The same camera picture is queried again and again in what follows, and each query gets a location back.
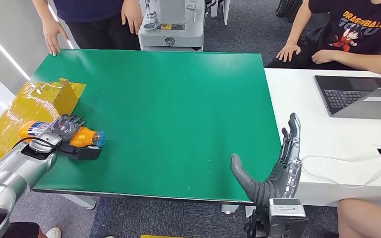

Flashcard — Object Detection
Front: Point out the white shoe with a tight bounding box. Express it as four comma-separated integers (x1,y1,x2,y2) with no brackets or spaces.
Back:
45,227,62,238

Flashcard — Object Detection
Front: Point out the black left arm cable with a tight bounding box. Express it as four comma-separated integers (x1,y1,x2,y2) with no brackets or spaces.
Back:
11,137,79,155

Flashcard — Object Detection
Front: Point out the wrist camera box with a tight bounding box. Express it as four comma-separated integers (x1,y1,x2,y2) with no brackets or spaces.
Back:
59,144,102,161
267,197,309,238

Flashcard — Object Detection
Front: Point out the white cable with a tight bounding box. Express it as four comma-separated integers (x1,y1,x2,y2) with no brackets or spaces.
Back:
301,154,381,189

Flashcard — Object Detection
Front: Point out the white office desk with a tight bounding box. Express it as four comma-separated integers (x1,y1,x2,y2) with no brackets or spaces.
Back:
210,0,231,25

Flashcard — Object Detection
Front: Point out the person's hand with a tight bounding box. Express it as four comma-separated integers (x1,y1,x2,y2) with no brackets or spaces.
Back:
311,49,337,64
42,20,69,57
276,43,302,63
121,0,143,35

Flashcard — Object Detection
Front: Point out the person's right hand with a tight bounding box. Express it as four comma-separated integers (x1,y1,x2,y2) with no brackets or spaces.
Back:
276,43,302,63
42,20,69,57

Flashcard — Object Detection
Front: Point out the person's left hand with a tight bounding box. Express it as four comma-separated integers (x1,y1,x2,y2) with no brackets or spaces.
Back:
311,49,337,64
121,0,143,35

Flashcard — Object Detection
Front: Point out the yellow taped cardboard box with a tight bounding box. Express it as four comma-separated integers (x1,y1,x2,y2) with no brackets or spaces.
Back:
0,78,87,184

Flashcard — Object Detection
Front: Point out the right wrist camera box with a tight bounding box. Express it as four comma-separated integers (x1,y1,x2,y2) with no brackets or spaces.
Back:
267,197,309,238

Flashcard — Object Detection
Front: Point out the person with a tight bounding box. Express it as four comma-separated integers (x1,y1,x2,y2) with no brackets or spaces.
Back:
266,0,381,76
9,222,62,238
321,198,381,238
32,0,143,57

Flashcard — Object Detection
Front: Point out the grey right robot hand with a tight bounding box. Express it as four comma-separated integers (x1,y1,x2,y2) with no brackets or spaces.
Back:
230,113,302,208

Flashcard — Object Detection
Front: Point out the white machine base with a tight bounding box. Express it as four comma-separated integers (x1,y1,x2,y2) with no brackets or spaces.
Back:
138,0,205,52

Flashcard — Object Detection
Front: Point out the orange plastic bottle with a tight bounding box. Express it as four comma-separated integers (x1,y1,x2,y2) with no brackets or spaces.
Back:
17,120,107,148

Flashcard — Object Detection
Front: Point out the black bulky object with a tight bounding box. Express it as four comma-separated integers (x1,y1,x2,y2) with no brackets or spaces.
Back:
275,0,301,20

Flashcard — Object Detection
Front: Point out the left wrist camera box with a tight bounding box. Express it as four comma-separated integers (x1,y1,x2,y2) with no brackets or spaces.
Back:
59,144,102,161

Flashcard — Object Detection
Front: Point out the green table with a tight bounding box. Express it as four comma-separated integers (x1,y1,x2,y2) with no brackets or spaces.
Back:
32,48,286,205

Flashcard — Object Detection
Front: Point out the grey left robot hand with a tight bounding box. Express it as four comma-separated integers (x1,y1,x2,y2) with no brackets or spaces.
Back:
47,114,88,142

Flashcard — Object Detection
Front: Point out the white table foot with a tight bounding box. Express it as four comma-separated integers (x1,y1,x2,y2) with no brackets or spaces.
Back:
221,204,241,215
59,193,96,210

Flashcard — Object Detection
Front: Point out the grey laptop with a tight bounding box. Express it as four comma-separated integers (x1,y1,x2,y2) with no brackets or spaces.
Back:
314,75,381,120

